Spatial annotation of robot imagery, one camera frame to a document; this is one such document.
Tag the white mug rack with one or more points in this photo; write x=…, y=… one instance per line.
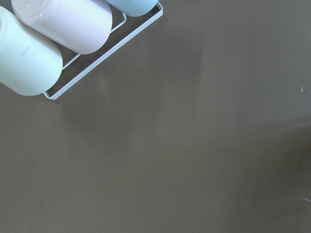
x=76, y=66

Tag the blue cup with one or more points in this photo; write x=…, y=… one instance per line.
x=133, y=8

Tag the pink cup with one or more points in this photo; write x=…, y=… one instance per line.
x=82, y=26

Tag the white cup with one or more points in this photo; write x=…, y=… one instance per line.
x=30, y=63

